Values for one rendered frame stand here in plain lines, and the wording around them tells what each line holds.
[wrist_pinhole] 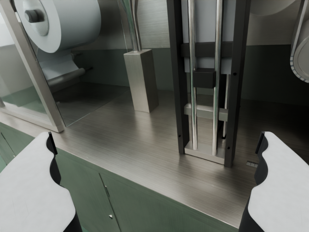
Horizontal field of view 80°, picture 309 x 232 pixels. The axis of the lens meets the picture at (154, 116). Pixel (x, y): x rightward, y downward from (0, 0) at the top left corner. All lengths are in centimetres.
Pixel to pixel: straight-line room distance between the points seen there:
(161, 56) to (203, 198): 76
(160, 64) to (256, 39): 47
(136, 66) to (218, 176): 52
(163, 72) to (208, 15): 64
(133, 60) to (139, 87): 12
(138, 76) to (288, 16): 59
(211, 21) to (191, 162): 38
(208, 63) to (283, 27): 45
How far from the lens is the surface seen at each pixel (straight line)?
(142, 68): 79
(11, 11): 83
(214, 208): 49
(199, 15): 48
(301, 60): 57
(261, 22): 88
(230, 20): 46
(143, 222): 79
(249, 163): 60
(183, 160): 59
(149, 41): 107
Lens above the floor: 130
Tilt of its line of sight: 29 degrees down
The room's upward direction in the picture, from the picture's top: 8 degrees counter-clockwise
